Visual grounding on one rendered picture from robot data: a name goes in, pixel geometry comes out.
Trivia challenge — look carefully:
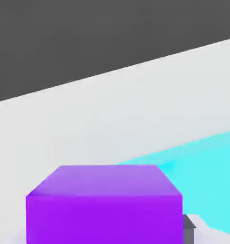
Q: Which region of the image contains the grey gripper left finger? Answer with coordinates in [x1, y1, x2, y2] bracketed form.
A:
[9, 228, 27, 244]

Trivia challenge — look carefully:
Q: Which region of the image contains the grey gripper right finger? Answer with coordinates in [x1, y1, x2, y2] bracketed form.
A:
[183, 213, 230, 244]

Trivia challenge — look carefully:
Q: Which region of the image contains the small purple cube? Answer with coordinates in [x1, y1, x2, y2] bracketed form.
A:
[25, 164, 184, 244]

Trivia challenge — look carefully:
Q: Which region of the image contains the large cyan box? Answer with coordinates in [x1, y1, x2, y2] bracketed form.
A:
[115, 129, 230, 237]

